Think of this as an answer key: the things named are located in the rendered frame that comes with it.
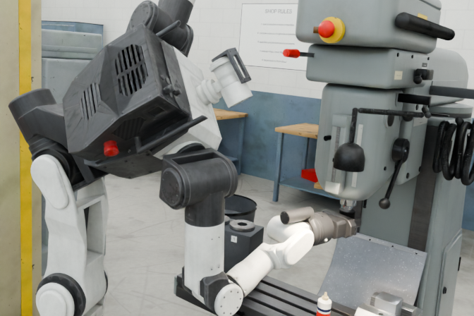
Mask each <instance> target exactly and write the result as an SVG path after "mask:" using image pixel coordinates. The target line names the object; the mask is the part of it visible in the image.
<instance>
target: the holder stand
mask: <svg viewBox="0 0 474 316"><path fill-rule="evenodd" d="M263 235H264V227H263V226H258V225H255V224H254V223H253V222H251V221H247V220H235V219H230V218H229V217H228V216H226V215H225V217H224V272H225V273H227V272H228V271H229V270H230V269H232V268H233V267H234V266H235V265H237V264H238V263H239V262H242V261H243V260H244V259H245V258H246V257H247V256H249V254H251V253H252V252H253V251H254V250H255V249H256V248H258V247H259V246H260V245H261V244H262V243H263Z"/></svg>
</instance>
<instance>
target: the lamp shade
mask: <svg viewBox="0 0 474 316"><path fill-rule="evenodd" d="M333 167H334V168H335V169H338V170H341V171H349V172H361V171H364V167H365V155H364V151H363V148H362V147H361V146H359V145H358V144H355V143H349V142H345V143H344V144H342V145H340V146H338V149H337V151H336V153H335V155H334V165H333Z"/></svg>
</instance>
